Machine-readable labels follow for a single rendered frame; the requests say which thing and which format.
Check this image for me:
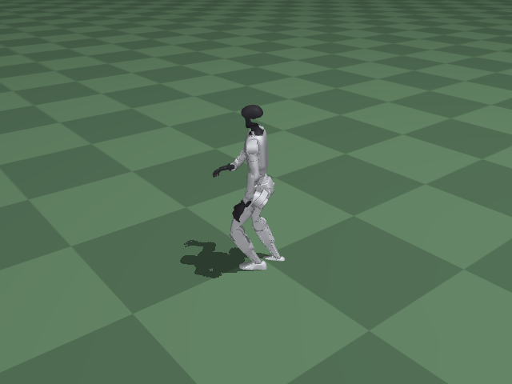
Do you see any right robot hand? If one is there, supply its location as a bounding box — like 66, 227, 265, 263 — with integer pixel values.
213, 163, 235, 177

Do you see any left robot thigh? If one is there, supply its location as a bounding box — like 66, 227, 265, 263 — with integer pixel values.
230, 190, 268, 237

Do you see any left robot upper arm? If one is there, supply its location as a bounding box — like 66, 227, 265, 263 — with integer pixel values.
246, 140, 260, 182

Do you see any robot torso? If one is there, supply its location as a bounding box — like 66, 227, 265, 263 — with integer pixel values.
244, 127, 274, 199

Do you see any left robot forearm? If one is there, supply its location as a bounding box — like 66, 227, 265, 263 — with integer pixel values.
243, 174, 257, 204

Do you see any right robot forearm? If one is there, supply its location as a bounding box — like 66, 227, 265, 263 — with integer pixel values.
231, 148, 246, 170

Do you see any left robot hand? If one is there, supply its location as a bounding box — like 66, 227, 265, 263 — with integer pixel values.
232, 200, 251, 222

